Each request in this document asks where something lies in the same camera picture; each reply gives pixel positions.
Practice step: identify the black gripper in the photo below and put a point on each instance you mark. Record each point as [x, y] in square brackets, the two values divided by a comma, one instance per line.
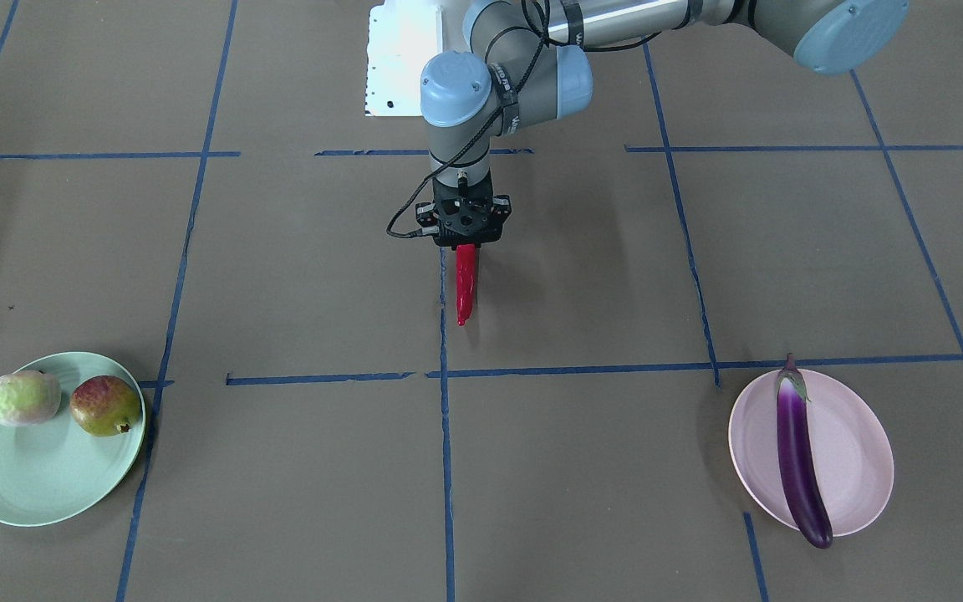
[501, 211]

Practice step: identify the red chili pepper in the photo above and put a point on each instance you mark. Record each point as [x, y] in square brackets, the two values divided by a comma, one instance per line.
[466, 256]

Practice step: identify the red-yellow pomegranate fruit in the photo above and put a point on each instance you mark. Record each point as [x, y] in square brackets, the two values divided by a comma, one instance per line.
[105, 405]

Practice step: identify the purple eggplant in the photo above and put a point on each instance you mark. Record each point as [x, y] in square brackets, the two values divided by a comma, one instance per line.
[795, 457]

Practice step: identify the yellow-green guava fruit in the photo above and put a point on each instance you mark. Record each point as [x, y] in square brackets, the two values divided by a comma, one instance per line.
[28, 397]

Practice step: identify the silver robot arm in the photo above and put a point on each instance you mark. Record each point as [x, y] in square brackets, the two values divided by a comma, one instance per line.
[527, 63]

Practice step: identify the white pillar with base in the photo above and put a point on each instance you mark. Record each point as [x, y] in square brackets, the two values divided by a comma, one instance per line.
[402, 37]

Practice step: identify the pink plate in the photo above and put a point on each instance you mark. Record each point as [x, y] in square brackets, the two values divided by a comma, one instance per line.
[852, 456]

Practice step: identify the light green plate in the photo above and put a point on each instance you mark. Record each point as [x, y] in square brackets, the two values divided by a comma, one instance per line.
[55, 471]

